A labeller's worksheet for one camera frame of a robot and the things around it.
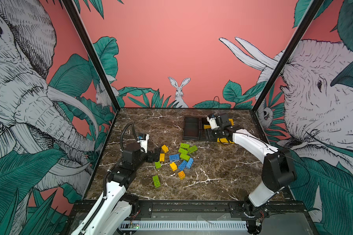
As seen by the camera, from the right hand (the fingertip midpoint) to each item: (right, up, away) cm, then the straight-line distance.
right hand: (206, 130), depth 90 cm
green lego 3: (-13, -17, +3) cm, 22 cm away
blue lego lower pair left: (-15, -22, 0) cm, 26 cm away
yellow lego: (-27, -12, +5) cm, 30 cm away
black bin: (-2, -1, -8) cm, 8 cm away
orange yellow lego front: (-16, -25, -6) cm, 30 cm away
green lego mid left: (-30, -22, 0) cm, 37 cm away
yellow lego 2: (-20, -22, -2) cm, 30 cm away
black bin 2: (-8, 0, +22) cm, 23 cm away
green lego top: (-14, -11, +8) cm, 19 cm away
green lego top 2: (-8, -13, +6) cm, 16 cm away
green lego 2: (-16, -14, +6) cm, 21 cm away
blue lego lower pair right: (-10, -20, -2) cm, 23 cm away
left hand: (-30, -7, -13) cm, 34 cm away
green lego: (-30, -29, -7) cm, 42 cm away
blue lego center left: (-20, -17, +2) cm, 26 cm away
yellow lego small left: (-28, -17, 0) cm, 32 cm away
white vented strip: (-15, -45, -20) cm, 51 cm away
